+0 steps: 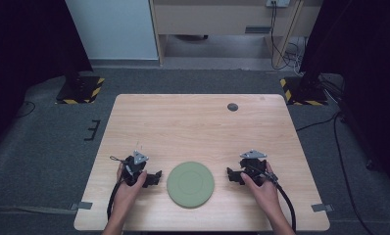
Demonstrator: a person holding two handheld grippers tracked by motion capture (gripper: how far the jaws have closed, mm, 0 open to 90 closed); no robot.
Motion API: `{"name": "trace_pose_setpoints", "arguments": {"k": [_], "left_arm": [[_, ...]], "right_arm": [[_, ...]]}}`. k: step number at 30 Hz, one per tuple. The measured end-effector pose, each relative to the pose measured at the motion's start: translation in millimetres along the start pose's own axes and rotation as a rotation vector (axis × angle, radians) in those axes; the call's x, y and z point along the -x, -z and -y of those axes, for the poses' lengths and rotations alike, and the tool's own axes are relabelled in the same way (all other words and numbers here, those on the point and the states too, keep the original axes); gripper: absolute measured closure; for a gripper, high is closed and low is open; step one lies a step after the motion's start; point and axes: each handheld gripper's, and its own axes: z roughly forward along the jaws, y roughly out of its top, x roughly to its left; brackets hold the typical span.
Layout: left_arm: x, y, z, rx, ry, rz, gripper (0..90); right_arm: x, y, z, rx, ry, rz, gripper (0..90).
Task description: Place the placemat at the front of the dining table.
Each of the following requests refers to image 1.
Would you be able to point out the black curtain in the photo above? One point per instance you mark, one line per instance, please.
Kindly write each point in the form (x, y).
(363, 65)
(26, 49)

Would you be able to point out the person's left hand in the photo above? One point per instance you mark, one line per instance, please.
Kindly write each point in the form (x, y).
(127, 197)

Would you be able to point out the person's right hand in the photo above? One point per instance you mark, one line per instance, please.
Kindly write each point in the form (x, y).
(266, 196)

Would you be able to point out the dark round table grommet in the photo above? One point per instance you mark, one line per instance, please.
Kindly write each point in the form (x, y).
(232, 107)

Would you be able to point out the black stand with striped base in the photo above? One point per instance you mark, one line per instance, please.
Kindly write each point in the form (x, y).
(80, 89)
(302, 91)

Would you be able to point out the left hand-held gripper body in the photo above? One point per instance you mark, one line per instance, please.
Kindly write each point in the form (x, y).
(136, 160)

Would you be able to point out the grey power strip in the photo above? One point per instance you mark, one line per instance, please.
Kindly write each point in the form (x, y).
(278, 3)

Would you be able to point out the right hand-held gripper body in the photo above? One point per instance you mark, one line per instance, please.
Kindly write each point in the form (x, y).
(253, 163)

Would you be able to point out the grey desk label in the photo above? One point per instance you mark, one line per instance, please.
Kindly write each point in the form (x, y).
(257, 30)

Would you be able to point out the light wooden desk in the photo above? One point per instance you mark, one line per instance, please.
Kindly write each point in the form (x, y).
(216, 19)

